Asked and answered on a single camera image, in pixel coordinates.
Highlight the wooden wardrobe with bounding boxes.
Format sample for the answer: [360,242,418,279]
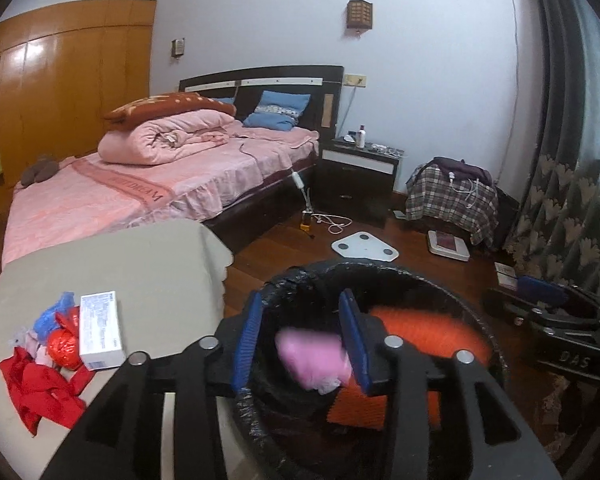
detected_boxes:
[0,0,158,231]

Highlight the black lined waste bin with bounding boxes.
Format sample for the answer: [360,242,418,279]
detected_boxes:
[230,260,511,480]

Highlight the orange cloth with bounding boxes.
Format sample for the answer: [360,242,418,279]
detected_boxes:
[327,305,492,432]

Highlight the wooden wall lamp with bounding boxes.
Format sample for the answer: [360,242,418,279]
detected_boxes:
[346,0,374,36]

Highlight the thin dark cable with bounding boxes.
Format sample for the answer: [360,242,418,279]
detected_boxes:
[232,132,263,191]

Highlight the dark floral curtain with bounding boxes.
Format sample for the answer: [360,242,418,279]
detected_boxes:
[502,0,600,301]

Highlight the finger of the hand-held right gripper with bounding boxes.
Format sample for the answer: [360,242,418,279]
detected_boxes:
[481,287,600,334]
[516,274,600,314]

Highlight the dark nightstand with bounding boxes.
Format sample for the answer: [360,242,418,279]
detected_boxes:
[314,137,406,228]

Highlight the pink covered bed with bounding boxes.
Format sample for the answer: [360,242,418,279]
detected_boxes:
[1,65,345,271]

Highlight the purple cloth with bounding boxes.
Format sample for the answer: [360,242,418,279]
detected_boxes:
[432,156,493,186]

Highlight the white bathroom scale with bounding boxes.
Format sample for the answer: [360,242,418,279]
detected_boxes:
[331,231,400,262]

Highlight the white scale with maroon top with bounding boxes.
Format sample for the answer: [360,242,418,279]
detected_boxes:
[426,230,471,262]

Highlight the blue pillow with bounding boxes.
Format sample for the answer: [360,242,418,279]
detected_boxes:
[242,91,312,132]

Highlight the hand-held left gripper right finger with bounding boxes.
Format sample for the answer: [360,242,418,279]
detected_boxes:
[337,287,563,480]

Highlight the white charging cable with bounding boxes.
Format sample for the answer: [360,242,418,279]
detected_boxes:
[447,172,481,211]

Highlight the pink cloth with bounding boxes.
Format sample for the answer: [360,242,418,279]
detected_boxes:
[275,327,353,394]
[14,327,51,367]

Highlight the red cloth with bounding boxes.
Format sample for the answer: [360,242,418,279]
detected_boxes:
[0,347,93,436]

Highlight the dark wooden headboard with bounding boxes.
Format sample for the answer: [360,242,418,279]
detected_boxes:
[178,65,345,142]

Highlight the small white booklet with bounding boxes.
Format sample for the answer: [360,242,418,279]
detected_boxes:
[495,262,521,291]

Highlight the small white gooseneck lamp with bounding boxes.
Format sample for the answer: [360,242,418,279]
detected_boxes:
[291,171,315,234]

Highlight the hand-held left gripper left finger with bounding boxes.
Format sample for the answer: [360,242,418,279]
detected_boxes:
[40,289,266,480]

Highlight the folded pink quilt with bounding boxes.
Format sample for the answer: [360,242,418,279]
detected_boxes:
[98,108,237,166]

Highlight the red foil ball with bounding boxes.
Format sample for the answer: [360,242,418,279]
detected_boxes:
[47,327,80,368]

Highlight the blue plastic shoe cover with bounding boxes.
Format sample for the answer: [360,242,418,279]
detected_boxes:
[34,291,77,342]

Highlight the plaid cloth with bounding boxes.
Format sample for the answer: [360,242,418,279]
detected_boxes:
[405,158,499,246]

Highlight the white cardboard box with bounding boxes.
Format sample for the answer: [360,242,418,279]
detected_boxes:
[78,291,127,371]

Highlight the white floor cable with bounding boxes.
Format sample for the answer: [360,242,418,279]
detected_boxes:
[312,214,352,235]

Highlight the grey plush slippers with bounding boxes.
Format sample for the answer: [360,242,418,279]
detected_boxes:
[20,156,60,185]

